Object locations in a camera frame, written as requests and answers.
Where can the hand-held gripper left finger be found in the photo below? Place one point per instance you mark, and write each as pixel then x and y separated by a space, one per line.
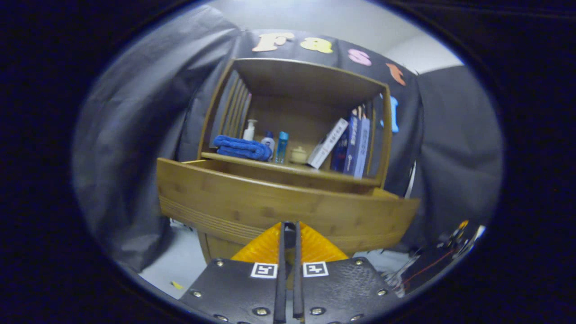
pixel 281 288

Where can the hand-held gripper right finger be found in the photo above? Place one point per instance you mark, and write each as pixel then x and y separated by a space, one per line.
pixel 298 288

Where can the wooden drawer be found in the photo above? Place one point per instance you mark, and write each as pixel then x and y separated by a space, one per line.
pixel 252 198

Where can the wooden countertop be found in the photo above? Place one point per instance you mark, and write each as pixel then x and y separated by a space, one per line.
pixel 288 168

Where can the wooden cabinet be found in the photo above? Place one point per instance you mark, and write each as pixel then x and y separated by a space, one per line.
pixel 297 81

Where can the yellow floor tape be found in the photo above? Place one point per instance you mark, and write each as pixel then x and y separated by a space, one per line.
pixel 176 285

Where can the black equipment with orange part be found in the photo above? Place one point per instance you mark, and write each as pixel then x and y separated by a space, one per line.
pixel 427 265

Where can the beige lidded teacup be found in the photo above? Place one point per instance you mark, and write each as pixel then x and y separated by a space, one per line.
pixel 298 155

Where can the clear blue bottle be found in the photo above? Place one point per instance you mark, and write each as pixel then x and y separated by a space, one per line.
pixel 282 146

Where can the blue folded towel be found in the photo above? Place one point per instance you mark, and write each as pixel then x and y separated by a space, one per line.
pixel 240 147

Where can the white bottle blue cap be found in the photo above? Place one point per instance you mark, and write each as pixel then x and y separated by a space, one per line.
pixel 268 141

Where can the pale lavender book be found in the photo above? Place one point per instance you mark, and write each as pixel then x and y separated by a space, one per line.
pixel 362 148

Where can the blue book white lettering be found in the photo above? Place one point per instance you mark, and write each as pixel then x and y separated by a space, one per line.
pixel 353 144

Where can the white pump bottle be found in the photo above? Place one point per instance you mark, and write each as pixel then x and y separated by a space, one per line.
pixel 249 132

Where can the black backdrop cloth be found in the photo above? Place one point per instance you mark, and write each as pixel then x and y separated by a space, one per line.
pixel 126 135

